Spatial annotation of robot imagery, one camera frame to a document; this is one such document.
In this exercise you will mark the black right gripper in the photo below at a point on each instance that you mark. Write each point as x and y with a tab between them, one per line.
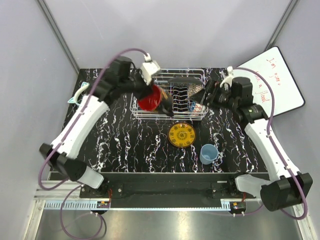
212	87

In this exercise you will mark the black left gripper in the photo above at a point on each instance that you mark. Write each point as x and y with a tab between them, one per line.
147	90

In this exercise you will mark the black floral square plate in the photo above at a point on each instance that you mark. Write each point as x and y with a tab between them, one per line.
185	81

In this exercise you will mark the red interior mug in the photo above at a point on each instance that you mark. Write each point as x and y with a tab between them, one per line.
160	102

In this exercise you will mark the yellow patterned plate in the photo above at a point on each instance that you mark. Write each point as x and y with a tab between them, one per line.
181	135

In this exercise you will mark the blue triangle patterned bowl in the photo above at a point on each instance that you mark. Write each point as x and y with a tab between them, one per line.
196	108

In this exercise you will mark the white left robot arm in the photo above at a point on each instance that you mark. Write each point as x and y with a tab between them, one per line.
114	80

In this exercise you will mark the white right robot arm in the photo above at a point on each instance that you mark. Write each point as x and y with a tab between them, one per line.
265	145

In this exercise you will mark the brown patterned bowl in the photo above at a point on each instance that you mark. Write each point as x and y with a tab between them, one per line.
193	89

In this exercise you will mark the teal cat-ear headphones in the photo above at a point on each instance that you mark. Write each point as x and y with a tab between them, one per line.
75	97

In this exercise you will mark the light blue cup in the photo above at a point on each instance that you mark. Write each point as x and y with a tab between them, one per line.
208	154

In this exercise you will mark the white dry-erase board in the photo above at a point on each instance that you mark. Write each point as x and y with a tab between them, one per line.
272	66

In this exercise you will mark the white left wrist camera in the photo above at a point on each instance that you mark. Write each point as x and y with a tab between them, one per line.
149	68

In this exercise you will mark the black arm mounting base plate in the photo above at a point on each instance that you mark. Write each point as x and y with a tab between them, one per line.
166	190

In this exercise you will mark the aluminium front rail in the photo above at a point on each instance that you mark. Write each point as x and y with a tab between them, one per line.
59	189

